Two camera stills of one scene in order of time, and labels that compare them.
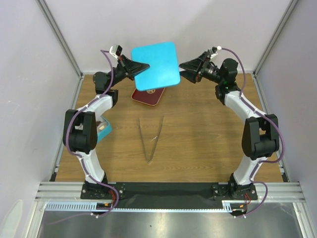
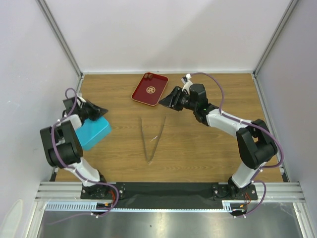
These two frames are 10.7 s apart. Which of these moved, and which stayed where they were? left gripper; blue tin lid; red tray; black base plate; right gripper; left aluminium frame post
Moved: right gripper; blue tin lid; left gripper
Stayed: black base plate; left aluminium frame post; red tray
